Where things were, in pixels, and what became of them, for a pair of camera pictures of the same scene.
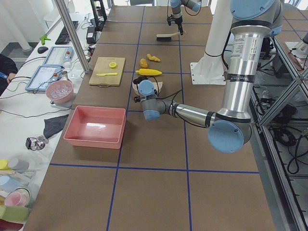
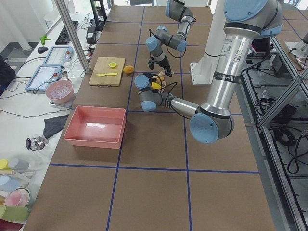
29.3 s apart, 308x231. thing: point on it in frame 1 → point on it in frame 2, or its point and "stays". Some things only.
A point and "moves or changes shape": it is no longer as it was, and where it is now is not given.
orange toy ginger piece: [153, 57] moves or changes shape
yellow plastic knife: [103, 74] stays
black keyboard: [63, 38] stays
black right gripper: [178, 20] → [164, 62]
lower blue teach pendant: [44, 76] stays
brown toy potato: [143, 63] → [128, 69]
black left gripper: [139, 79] → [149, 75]
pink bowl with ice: [60, 91] stays
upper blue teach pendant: [60, 56] stays
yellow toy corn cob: [148, 72] → [156, 85]
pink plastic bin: [96, 127] stays
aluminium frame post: [72, 36] stays
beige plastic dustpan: [157, 86] moves or changes shape
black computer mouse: [42, 49] stays
